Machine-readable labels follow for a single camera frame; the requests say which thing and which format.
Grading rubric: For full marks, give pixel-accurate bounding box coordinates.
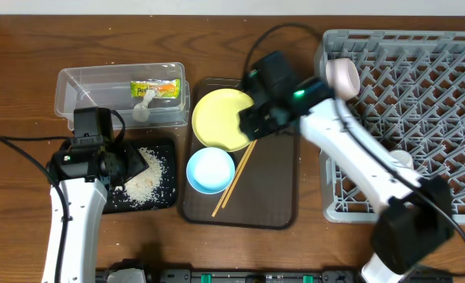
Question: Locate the pile of rice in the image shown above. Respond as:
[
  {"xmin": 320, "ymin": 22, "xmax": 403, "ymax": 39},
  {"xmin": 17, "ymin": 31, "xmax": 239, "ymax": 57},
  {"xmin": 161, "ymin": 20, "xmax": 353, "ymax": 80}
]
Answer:
[{"xmin": 115, "ymin": 147, "xmax": 167, "ymax": 208}]

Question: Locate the white tissue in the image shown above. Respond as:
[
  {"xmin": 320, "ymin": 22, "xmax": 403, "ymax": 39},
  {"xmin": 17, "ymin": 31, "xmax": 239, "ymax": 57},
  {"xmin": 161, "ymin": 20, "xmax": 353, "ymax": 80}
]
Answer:
[{"xmin": 132, "ymin": 89, "xmax": 156, "ymax": 122}]

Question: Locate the pink white bowl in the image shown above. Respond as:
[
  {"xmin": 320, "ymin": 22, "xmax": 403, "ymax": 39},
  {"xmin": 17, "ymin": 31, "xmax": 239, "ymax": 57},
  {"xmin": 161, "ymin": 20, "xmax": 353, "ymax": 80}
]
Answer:
[{"xmin": 325, "ymin": 58, "xmax": 361, "ymax": 101}]

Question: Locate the yellow plate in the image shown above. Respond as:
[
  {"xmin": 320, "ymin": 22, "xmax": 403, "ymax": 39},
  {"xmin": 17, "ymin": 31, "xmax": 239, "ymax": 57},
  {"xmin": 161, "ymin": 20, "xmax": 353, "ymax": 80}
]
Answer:
[{"xmin": 192, "ymin": 88, "xmax": 254, "ymax": 152}]

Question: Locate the green snack wrapper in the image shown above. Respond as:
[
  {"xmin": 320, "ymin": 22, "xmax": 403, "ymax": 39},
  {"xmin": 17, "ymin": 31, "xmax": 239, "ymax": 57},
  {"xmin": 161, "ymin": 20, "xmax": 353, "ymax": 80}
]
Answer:
[{"xmin": 130, "ymin": 79, "xmax": 181, "ymax": 98}]

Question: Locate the blue bowl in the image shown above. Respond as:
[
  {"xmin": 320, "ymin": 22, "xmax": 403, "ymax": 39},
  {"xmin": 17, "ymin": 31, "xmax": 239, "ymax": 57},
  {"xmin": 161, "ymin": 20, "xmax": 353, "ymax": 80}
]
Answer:
[{"xmin": 185, "ymin": 147, "xmax": 236, "ymax": 195}]

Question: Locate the small white green cup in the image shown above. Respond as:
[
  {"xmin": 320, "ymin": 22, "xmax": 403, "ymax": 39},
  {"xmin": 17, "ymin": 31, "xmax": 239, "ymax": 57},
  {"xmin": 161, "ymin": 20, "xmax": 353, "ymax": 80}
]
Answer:
[{"xmin": 390, "ymin": 149, "xmax": 414, "ymax": 169}]

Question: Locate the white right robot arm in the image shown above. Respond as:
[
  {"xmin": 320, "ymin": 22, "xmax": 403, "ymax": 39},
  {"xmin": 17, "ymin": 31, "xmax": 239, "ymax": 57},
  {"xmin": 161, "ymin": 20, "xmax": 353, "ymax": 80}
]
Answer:
[{"xmin": 240, "ymin": 75, "xmax": 459, "ymax": 282}]

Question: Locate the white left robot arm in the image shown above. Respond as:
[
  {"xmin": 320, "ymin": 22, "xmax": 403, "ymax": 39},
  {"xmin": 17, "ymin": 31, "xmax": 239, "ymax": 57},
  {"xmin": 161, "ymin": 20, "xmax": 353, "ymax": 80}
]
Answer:
[{"xmin": 42, "ymin": 141, "xmax": 148, "ymax": 282}]

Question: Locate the black waste tray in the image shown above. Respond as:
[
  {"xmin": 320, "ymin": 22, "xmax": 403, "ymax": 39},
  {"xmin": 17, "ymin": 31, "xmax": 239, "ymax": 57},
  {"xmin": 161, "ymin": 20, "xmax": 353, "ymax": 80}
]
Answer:
[{"xmin": 59, "ymin": 136, "xmax": 178, "ymax": 215}]

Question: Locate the clear plastic waste bin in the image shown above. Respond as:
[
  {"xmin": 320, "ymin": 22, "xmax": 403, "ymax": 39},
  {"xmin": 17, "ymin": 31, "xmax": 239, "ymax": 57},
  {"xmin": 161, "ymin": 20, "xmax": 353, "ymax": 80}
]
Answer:
[{"xmin": 55, "ymin": 62, "xmax": 190, "ymax": 130}]

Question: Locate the grey dishwasher rack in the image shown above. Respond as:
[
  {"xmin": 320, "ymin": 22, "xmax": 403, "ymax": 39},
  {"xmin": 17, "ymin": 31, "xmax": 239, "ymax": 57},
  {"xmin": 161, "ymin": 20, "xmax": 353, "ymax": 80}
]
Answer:
[{"xmin": 315, "ymin": 30, "xmax": 465, "ymax": 225}]

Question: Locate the wooden chopstick right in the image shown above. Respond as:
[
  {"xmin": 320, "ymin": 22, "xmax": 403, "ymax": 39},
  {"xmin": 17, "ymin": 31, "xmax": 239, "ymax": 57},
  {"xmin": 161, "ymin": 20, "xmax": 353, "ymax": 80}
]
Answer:
[{"xmin": 221, "ymin": 140, "xmax": 258, "ymax": 208}]

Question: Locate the wooden chopstick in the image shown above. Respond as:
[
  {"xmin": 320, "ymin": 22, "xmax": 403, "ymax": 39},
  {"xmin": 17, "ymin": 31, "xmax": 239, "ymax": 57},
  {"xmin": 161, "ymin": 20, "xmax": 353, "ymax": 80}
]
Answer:
[
  {"xmin": 211, "ymin": 141, "xmax": 254, "ymax": 218},
  {"xmin": 221, "ymin": 140, "xmax": 258, "ymax": 208}
]

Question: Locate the wooden chopstick left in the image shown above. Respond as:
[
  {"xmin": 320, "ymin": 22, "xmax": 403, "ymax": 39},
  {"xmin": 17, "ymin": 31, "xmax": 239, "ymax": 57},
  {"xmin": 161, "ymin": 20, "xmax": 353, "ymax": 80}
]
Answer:
[{"xmin": 211, "ymin": 141, "xmax": 254, "ymax": 218}]

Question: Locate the brown serving tray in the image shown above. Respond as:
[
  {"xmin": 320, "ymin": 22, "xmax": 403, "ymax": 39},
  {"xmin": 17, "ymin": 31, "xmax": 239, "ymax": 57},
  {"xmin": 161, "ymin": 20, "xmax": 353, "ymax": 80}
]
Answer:
[{"xmin": 177, "ymin": 77, "xmax": 302, "ymax": 230}]

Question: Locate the black rail with green clips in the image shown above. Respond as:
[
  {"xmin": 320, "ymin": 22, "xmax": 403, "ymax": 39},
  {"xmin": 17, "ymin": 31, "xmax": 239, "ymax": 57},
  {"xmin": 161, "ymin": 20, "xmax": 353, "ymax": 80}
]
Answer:
[{"xmin": 93, "ymin": 259, "xmax": 364, "ymax": 283}]

